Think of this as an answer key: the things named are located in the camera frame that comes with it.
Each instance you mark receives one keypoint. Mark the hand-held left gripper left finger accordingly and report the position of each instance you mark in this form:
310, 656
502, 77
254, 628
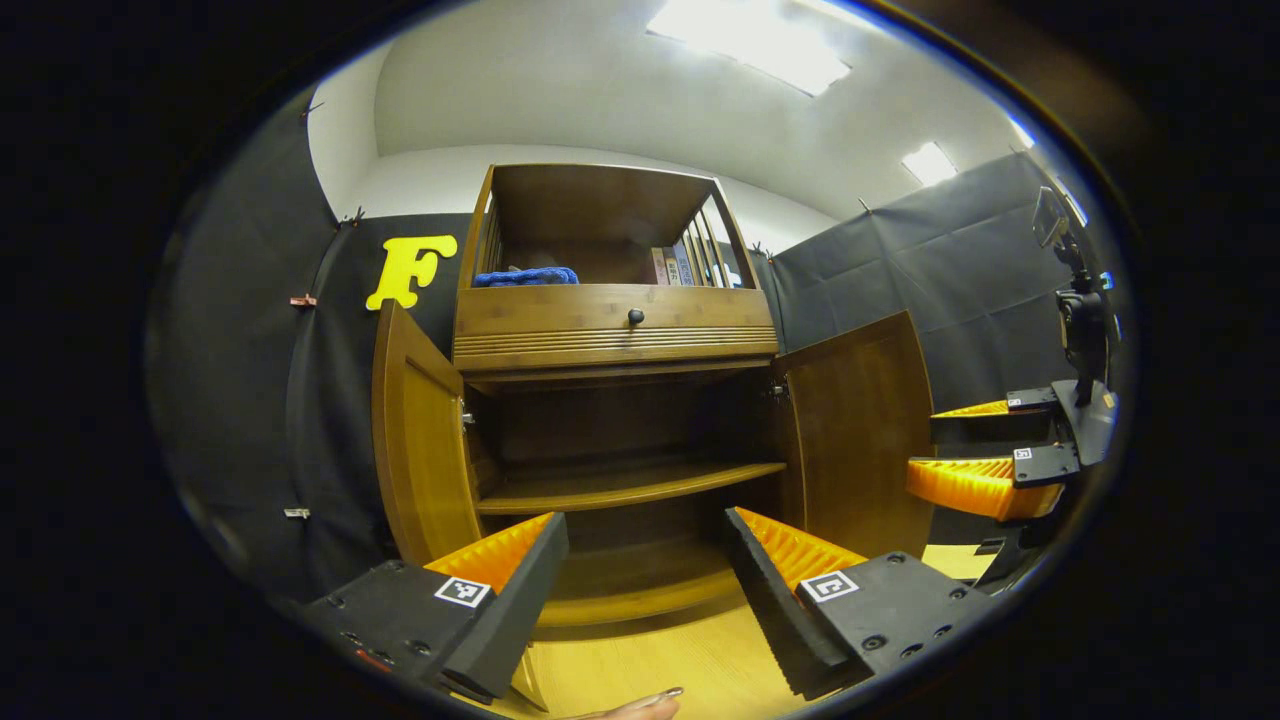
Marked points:
510, 610

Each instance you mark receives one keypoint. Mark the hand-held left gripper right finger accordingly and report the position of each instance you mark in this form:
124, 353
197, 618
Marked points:
775, 610

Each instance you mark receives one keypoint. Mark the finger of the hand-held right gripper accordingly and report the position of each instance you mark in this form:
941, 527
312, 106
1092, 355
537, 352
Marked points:
990, 430
975, 490

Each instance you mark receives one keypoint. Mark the wooden cabinet door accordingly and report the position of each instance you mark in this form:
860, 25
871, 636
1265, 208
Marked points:
860, 430
420, 450

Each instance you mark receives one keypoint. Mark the wooden double-door shoe cabinet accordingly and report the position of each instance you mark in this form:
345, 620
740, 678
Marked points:
600, 210

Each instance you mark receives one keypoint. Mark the wooden inner cabinet shelf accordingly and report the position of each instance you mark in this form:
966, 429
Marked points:
620, 485

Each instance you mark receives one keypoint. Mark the black stand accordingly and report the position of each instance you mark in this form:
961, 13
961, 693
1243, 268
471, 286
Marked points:
1010, 560

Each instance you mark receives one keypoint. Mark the small ceiling light panel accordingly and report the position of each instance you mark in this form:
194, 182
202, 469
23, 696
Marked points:
928, 163

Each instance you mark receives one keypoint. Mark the wooden drawer with black knob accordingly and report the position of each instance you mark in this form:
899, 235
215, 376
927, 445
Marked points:
560, 310

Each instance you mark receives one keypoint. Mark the blue folded cloth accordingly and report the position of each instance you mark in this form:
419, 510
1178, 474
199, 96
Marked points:
525, 277

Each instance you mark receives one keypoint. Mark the blue spine book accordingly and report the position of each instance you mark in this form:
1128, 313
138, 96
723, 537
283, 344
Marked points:
685, 268

